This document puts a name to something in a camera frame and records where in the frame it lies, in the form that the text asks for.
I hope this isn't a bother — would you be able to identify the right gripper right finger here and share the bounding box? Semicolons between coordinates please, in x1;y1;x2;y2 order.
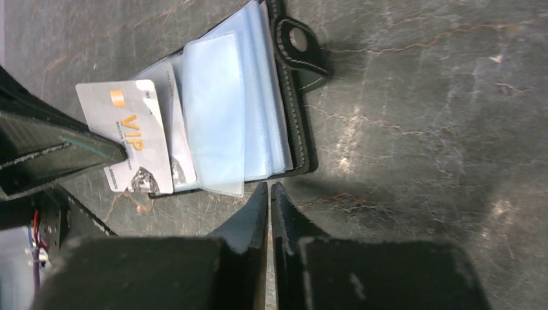
271;183;490;309

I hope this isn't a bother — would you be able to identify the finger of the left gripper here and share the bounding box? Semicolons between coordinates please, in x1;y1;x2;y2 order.
1;68;127;201

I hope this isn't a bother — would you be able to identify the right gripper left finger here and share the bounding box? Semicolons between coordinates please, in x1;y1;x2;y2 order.
32;182;268;309

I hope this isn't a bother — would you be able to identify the black card holder wallet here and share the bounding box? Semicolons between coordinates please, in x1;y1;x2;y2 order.
158;1;332;196

